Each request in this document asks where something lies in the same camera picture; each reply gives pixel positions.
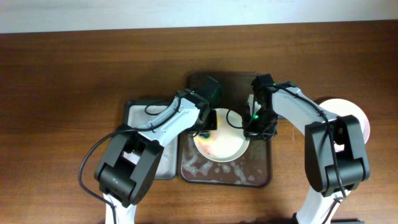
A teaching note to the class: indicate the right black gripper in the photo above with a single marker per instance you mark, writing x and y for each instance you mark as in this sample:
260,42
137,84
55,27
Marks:
252,134

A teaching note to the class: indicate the small dark green tray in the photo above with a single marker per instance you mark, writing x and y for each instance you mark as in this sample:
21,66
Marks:
136,113

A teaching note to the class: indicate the pink plate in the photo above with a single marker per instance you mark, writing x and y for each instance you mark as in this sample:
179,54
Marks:
343,107

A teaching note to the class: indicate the green and yellow sponge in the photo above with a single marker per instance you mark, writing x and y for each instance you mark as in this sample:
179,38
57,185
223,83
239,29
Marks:
206,135

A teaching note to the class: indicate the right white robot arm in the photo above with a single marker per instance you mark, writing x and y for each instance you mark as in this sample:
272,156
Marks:
336,160

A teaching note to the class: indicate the cream white plate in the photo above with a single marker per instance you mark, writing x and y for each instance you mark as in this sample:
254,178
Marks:
226,143

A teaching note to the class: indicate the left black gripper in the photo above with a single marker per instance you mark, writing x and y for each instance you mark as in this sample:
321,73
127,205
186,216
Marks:
212,125

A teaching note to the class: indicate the large brown serving tray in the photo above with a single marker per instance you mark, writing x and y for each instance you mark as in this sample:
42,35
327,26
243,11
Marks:
254,168

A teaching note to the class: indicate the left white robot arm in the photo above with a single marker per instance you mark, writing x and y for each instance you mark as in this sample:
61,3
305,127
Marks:
127,169

